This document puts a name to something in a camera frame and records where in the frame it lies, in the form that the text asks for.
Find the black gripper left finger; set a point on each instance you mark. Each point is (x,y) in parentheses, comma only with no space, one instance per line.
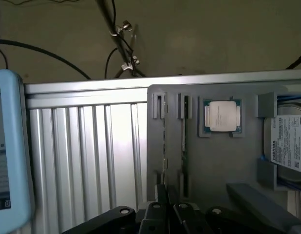
(153,219)

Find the green RAM stick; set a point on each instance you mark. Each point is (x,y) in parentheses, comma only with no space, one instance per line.
(185,136)

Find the silver hard disk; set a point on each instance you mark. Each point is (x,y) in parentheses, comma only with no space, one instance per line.
(287,146)

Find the dark metal rod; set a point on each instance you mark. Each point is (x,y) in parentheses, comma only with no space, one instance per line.
(108,22)

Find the grey parts rack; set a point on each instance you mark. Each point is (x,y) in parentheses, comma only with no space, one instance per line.
(213,158)

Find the metal clamp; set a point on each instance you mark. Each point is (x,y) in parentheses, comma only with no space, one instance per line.
(126,25)
(127,65)

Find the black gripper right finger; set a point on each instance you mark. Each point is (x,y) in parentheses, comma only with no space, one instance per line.
(187,219)

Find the light blue teach pendant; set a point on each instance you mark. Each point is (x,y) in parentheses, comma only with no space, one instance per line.
(16,146)

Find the blue disk carrier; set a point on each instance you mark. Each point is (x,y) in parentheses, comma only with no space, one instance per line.
(291,97)

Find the silver CPU chip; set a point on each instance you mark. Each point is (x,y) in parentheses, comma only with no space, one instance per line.
(222,115)

